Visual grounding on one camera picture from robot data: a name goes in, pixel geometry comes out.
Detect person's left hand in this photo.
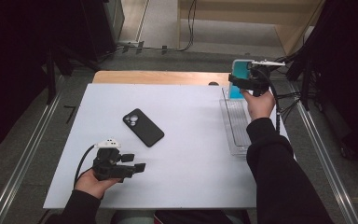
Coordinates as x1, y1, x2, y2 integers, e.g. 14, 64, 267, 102
74, 168, 122, 200

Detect black phone case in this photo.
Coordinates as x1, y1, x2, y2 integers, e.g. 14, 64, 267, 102
122, 107, 165, 147

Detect clear plastic rack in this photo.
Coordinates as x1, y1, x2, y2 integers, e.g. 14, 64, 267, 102
219, 86, 264, 157

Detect hanging black cables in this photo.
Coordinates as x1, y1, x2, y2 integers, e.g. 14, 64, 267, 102
180, 0, 199, 52

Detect black cabinet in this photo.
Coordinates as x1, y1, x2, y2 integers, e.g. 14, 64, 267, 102
80, 0, 126, 62

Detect wooden shelf unit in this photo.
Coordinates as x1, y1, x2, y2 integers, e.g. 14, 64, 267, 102
176, 0, 325, 55

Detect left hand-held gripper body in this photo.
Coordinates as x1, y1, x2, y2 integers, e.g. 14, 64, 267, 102
92, 138, 137, 184

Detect wooden table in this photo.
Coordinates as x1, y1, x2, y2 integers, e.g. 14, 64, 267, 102
91, 70, 269, 88

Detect left hand-held gripper cable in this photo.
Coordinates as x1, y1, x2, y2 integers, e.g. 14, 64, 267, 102
73, 144, 97, 188

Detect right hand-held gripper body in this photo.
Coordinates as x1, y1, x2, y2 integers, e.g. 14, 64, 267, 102
244, 59, 286, 97

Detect right hand-held gripper cable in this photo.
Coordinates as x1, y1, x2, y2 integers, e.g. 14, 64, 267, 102
260, 68, 282, 135

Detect black floor cables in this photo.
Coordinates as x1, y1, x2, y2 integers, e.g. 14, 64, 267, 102
274, 91, 302, 123

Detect hand-held gripper cable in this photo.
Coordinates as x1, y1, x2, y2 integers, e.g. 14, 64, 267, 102
260, 68, 282, 135
73, 144, 97, 188

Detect black metal stand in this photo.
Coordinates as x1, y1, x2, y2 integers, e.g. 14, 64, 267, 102
45, 43, 101, 105
273, 46, 327, 111

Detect white board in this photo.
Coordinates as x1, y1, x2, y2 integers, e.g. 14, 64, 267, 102
42, 83, 293, 210

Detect aluminium floor rail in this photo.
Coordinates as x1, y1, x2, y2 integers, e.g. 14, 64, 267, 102
292, 90, 358, 224
0, 76, 64, 224

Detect person's right hand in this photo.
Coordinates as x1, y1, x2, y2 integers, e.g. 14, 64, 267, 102
241, 88, 277, 121

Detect glossy teal phone case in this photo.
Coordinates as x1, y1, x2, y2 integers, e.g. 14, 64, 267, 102
227, 59, 255, 101

